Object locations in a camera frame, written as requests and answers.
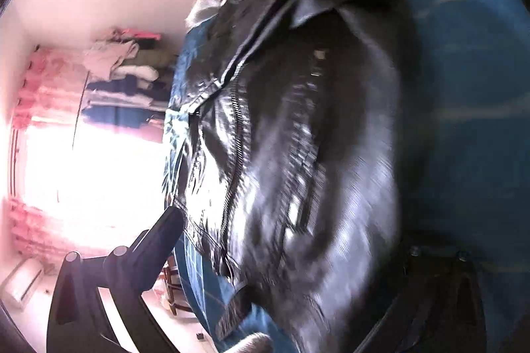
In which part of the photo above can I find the wooden chair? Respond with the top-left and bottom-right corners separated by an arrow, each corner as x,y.
159,257 -> 196,317

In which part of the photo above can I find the pile of folded clothes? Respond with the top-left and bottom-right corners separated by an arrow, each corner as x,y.
80,28 -> 180,123

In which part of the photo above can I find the black leather jacket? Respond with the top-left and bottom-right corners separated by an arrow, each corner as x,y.
176,0 -> 419,353

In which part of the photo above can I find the pink curtain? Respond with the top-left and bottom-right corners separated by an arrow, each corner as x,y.
10,46 -> 88,263

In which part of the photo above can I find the thin dark pole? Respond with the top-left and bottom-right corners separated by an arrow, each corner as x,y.
72,72 -> 90,152

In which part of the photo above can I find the blue bed sheet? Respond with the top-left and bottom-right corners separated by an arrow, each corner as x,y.
163,0 -> 527,353

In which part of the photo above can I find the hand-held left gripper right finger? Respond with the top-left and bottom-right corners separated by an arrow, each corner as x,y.
364,244 -> 488,353

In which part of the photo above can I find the white air conditioner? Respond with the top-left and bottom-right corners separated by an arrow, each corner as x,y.
2,258 -> 44,302

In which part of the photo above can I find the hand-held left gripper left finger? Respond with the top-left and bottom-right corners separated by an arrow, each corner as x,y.
46,206 -> 185,353

